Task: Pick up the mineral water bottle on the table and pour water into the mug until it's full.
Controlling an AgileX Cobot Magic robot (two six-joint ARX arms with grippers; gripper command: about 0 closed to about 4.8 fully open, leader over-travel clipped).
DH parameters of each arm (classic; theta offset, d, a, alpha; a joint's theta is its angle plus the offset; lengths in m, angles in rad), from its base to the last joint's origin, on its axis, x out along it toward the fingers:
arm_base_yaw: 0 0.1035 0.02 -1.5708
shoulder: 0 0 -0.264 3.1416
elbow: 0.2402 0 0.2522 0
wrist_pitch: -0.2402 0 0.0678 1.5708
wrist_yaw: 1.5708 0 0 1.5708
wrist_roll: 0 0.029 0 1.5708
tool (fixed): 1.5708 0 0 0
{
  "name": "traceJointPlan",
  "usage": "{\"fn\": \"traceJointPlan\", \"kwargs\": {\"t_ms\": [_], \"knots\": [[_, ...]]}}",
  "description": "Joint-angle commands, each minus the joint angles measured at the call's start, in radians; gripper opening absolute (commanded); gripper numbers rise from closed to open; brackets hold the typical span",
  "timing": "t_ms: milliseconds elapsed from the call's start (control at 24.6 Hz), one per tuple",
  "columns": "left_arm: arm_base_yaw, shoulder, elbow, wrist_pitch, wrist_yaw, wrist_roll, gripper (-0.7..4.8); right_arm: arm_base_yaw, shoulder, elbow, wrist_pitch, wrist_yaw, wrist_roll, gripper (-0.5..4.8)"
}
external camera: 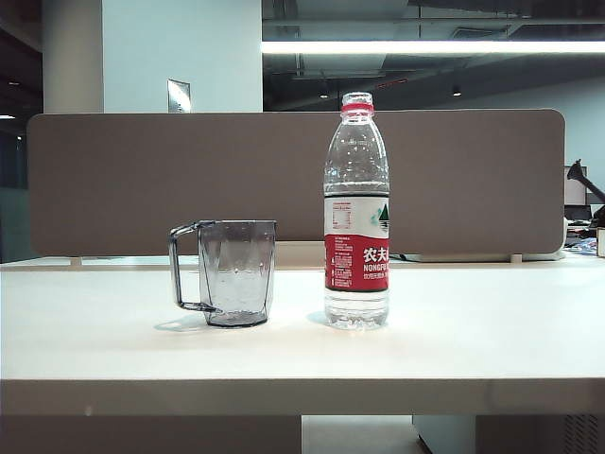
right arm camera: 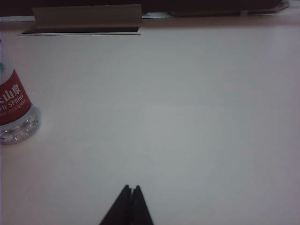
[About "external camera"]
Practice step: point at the clear water bottle red label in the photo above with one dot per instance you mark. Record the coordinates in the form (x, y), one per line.
(357, 246)

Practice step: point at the transparent grey plastic mug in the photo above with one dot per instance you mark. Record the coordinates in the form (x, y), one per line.
(236, 274)

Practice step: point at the brown fabric desk partition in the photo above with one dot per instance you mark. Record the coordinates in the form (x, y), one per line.
(189, 179)

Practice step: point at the red ceiling sign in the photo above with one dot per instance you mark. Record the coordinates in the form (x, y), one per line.
(392, 83)

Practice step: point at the black ceiling spotlight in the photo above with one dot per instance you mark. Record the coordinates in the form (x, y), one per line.
(456, 91)

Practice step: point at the long white ceiling light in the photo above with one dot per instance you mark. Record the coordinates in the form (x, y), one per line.
(425, 47)

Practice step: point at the ceiling air vent grille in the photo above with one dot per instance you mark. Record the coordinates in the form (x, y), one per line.
(479, 33)

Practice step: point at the white computer monitor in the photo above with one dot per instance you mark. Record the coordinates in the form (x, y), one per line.
(572, 191)

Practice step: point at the beige cardboard box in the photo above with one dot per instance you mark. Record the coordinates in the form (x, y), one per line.
(601, 242)

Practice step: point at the framed wall sign plaque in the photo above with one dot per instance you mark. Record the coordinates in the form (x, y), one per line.
(178, 97)

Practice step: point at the beige partition bracket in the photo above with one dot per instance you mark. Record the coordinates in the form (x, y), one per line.
(517, 258)
(75, 260)

